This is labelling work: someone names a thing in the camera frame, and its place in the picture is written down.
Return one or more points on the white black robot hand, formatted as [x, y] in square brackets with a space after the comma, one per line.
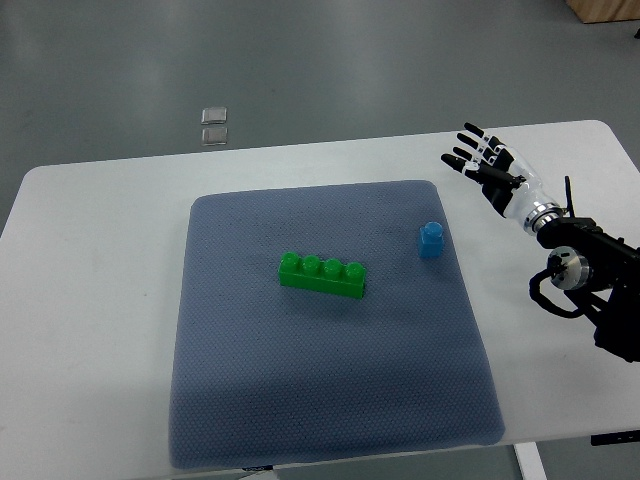
[507, 181]

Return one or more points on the blue single-stud block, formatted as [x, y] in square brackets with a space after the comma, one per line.
[431, 240]

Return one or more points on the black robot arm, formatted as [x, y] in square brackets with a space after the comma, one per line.
[590, 273]

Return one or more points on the green four-stud block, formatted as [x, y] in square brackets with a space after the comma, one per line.
[329, 276]

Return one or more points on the wooden box corner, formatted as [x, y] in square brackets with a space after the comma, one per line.
[604, 11]

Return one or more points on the black table control panel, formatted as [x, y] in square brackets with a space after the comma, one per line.
[615, 438]

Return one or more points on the white table leg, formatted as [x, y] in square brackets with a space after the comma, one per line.
[529, 461]

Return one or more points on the upper metal floor plate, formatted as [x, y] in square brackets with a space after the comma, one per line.
[214, 115]

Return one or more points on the blue-grey fabric mat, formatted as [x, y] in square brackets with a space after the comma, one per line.
[266, 374]

